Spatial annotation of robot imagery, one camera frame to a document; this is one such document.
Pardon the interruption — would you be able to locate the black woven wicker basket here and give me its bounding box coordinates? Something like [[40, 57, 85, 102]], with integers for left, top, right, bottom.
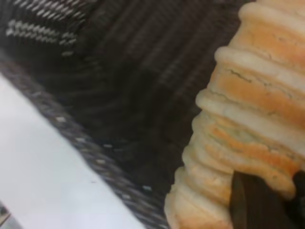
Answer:
[[0, 0, 253, 229]]

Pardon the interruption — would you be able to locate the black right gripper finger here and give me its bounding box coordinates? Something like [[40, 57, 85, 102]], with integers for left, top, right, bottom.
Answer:
[[229, 170, 305, 229]]

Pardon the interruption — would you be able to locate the ridged orange white bread roll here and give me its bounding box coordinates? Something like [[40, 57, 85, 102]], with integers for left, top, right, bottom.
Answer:
[[164, 0, 305, 229]]

